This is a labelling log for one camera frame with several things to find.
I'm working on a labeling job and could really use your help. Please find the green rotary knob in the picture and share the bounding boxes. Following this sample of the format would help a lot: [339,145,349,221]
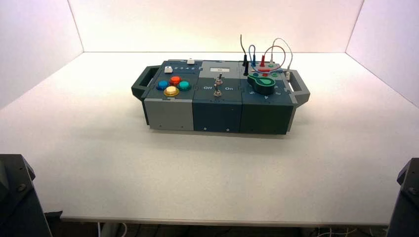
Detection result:
[247,74,276,96]

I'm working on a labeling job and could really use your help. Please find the white patch cable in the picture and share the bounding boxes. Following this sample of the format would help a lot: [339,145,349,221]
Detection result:
[269,37,293,80]

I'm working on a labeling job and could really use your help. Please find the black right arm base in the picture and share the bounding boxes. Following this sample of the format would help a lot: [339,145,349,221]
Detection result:
[386,158,419,237]

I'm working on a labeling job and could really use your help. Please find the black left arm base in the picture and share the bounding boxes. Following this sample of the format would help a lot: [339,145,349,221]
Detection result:
[0,154,54,237]

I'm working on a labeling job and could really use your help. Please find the blue patch cable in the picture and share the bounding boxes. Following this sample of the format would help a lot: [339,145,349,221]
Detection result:
[248,44,286,74]

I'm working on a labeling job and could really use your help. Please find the red patch cable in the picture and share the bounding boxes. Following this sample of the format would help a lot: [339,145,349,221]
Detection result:
[259,45,287,73]

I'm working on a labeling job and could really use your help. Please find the grey and teal control box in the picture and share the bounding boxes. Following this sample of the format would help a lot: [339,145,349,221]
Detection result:
[130,59,311,135]

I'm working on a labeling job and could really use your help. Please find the black cable with plug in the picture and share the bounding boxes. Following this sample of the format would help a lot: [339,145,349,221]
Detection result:
[240,34,248,67]

